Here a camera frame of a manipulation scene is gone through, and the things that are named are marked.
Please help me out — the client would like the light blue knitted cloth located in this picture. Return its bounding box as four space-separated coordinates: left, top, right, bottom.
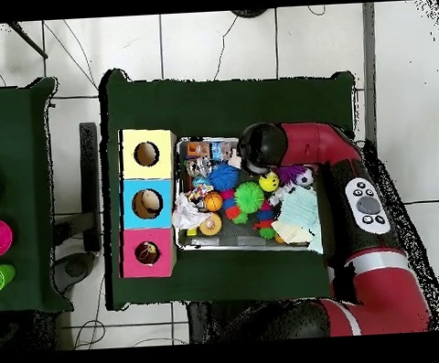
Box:
276 186 326 256

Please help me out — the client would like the cream waffle cloth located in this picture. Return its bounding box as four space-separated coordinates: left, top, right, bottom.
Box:
271 218 316 247

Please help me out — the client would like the yellow plush duck toy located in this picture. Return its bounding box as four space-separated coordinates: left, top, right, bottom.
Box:
136 242 159 263

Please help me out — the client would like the shallow clear mesh bin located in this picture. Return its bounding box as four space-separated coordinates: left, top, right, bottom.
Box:
170 131 327 258

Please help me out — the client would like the wooden box with three holes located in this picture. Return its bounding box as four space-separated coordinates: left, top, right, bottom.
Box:
113 126 185 281

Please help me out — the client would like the large blue spiky ball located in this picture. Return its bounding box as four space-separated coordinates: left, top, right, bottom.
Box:
208 161 241 193

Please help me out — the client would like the orange basketball toy ball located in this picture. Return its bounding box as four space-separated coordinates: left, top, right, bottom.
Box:
204 190 226 213

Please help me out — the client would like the green spiky ball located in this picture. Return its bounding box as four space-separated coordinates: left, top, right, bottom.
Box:
233 182 267 217

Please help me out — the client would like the long orange building block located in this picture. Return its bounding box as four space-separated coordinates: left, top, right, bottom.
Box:
187 140 214 161

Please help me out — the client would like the tan orange ball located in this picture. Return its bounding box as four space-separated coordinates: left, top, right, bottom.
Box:
198 211 224 238

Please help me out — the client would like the yellow smiley ball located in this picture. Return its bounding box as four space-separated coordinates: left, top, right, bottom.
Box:
259 171 282 193

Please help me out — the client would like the purple spiky ball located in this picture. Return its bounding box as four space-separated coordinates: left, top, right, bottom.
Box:
275 165 301 187

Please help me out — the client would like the small soccer ball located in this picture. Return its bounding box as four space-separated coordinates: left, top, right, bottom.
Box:
294 167 316 189

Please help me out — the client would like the dark green table cloth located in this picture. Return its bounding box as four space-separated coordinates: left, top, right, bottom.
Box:
95 56 369 313

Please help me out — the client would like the black panel on stand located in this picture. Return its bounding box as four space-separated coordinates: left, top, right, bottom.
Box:
46 121 108 286

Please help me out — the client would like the black round base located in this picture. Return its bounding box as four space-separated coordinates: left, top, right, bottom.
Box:
230 7 271 21

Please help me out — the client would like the side table with green cloth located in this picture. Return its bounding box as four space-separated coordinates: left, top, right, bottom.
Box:
0 76 72 315

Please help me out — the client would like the bright green plastic cup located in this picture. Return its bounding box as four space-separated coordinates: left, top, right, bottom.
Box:
0 262 18 294

